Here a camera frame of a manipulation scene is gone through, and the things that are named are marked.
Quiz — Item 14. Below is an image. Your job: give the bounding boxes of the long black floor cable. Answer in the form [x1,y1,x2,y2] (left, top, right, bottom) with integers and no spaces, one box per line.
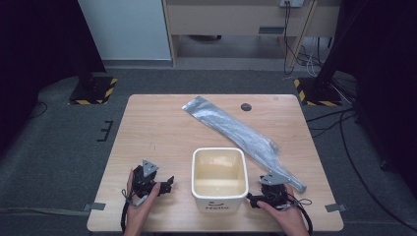
[338,111,417,232]

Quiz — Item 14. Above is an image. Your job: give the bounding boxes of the white cabinet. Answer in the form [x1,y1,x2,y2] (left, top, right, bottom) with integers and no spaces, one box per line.
[78,0,172,61]

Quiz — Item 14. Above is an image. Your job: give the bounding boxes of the black power cables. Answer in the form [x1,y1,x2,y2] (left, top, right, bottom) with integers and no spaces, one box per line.
[282,1,297,76]

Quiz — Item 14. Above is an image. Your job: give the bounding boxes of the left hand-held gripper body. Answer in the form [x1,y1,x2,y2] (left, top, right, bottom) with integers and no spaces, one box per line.
[131,159,165,207]

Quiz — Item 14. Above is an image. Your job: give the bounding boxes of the light wooden desk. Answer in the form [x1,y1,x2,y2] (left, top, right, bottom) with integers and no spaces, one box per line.
[161,0,342,68]

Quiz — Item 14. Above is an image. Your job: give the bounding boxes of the grey power strip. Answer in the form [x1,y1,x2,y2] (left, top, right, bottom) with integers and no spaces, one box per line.
[278,0,305,8]

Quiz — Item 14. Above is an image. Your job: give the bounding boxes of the white cables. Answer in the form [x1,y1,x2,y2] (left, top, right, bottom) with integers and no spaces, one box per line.
[305,37,322,78]

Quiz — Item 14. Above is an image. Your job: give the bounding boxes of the black yellow striped stand base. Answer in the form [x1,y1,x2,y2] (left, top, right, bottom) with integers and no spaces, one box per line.
[68,76,118,106]
[293,77,343,107]

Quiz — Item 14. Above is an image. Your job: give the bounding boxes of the person's left hand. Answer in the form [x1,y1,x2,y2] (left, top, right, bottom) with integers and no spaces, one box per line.
[123,168,161,236]

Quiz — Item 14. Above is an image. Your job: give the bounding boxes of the left hand-held gripper cable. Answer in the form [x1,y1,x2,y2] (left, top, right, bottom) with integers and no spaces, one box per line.
[119,188,133,234]

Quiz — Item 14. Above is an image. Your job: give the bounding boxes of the hand-held gripper cable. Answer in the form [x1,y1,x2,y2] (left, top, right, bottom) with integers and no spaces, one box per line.
[119,188,133,234]
[288,196,315,236]

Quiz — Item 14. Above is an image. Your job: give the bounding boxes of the grey plastic bag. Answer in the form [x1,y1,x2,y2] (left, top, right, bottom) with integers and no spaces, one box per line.
[181,95,308,194]

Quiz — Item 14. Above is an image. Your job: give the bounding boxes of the grey tape strip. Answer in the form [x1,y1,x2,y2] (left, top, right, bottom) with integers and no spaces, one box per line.
[82,202,107,211]
[325,203,348,213]

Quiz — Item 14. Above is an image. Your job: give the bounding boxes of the white square bin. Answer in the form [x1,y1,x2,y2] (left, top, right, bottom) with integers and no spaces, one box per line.
[191,147,249,214]

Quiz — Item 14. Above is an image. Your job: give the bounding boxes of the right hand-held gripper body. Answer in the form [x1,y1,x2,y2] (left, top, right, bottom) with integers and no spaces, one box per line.
[259,172,292,210]

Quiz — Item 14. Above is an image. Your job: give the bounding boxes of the black curtain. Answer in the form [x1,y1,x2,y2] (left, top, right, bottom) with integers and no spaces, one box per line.
[340,0,417,191]
[0,0,106,151]

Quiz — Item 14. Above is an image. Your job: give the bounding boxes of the black stand post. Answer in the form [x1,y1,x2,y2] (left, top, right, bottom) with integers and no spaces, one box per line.
[314,0,368,91]

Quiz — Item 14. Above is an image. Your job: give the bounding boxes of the right hand-held gripper cable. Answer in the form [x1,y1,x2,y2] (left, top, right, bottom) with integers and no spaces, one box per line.
[288,196,315,236]

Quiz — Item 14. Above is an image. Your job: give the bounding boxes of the person's right hand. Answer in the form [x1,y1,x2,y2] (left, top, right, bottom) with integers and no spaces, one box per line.
[257,183,311,236]

